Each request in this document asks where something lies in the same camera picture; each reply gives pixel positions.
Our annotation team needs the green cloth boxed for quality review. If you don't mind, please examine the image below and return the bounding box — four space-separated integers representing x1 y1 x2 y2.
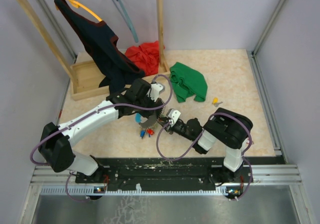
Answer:
170 62 208 103

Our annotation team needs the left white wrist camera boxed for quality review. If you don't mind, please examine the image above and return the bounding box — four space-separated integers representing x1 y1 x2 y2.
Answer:
148 82 165 101

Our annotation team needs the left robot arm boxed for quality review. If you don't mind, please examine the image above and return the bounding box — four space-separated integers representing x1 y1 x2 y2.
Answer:
38 79 165 183

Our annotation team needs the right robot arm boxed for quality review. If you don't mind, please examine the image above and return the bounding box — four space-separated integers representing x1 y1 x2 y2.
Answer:
156 108 254 182

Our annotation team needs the red cloth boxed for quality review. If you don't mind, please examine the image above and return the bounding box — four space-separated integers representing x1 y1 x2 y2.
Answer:
124 40 160 76

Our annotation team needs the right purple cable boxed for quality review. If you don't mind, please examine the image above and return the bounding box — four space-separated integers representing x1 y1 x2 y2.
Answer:
155 112 255 201

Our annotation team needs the wooden clothes rack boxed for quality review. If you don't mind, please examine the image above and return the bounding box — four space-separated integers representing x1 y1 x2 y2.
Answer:
16 0 170 101

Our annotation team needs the yellow tag key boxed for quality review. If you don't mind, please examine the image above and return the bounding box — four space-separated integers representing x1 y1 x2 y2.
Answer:
212 97 223 107

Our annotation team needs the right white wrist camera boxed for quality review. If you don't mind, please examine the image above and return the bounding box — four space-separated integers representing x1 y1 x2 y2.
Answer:
166 108 181 126

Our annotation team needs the grey cable duct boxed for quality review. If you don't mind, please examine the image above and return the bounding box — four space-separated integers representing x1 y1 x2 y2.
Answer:
39 185 241 197

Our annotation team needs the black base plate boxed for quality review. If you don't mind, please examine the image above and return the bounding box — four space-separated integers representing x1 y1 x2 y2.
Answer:
70 157 290 192

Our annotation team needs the grey blue hanger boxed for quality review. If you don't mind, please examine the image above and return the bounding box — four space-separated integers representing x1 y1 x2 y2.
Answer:
112 0 139 43

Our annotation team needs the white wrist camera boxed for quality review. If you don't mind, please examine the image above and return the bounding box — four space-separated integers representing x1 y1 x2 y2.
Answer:
148 82 165 101
166 108 181 126

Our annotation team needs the yellow hanger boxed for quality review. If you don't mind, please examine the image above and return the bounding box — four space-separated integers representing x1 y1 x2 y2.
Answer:
65 0 102 22

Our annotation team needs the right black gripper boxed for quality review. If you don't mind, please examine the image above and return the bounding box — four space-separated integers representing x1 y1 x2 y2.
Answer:
157 116 196 142

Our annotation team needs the large keyring with blue handle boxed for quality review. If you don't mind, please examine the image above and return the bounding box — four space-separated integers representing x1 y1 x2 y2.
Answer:
135 106 165 139

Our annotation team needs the dark navy garment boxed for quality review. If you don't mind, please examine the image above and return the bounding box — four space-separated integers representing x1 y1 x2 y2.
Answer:
54 0 146 93

